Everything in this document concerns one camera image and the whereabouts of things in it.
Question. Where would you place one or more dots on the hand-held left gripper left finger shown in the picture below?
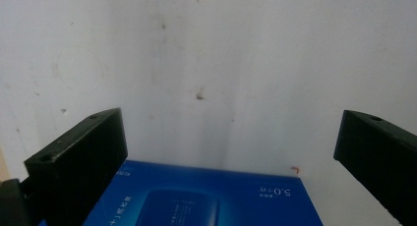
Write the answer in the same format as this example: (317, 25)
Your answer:
(82, 160)

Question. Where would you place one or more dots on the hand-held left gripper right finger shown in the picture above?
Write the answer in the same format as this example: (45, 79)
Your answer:
(380, 154)

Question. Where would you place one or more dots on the blue printed box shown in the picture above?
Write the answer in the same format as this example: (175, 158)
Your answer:
(209, 199)

